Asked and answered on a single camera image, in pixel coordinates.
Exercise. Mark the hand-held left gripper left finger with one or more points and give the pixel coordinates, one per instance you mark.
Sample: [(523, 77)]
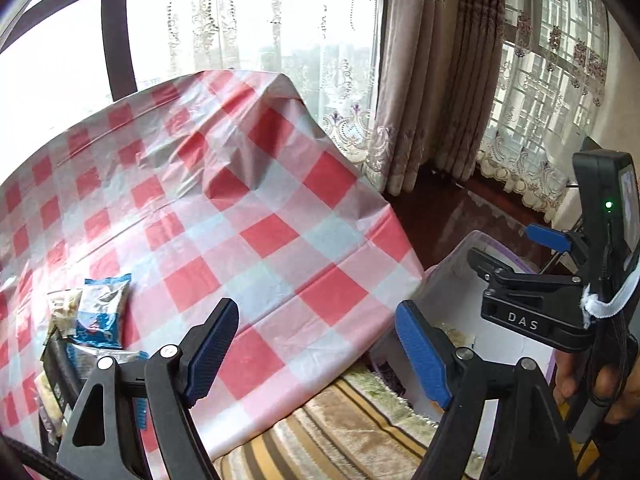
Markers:
[(212, 355)]

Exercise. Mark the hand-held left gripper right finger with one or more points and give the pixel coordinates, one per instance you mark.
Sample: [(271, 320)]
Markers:
[(420, 355)]

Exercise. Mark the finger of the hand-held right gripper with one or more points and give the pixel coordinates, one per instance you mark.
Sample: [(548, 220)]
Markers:
[(500, 272), (547, 237)]

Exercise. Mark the white plastic storage box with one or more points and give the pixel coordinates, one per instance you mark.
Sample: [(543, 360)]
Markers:
[(450, 280)]

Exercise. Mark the person's right hand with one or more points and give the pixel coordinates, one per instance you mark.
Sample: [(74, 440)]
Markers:
[(567, 385)]

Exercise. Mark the pale yellow snack packet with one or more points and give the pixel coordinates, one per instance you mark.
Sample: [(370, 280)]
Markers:
[(457, 335)]

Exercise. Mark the blue white snack packet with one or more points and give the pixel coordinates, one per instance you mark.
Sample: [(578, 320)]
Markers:
[(102, 310)]

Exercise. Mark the floral lace window curtain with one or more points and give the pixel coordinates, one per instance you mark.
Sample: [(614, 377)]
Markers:
[(540, 110)]

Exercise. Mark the red white checkered tablecloth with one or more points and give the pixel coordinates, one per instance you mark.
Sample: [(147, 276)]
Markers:
[(250, 210)]

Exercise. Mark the black snack packet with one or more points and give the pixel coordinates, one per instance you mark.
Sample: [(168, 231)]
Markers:
[(60, 370)]

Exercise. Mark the clear beige snack packet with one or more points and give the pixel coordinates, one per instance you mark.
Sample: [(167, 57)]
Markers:
[(62, 310)]

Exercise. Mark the pink embroidered heavy curtain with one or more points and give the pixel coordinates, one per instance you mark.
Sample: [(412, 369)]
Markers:
[(440, 85)]

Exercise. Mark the sheer white lace curtain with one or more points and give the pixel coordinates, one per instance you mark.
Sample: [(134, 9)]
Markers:
[(345, 85)]

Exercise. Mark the dark window frame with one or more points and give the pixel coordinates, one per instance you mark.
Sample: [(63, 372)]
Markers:
[(117, 45)]

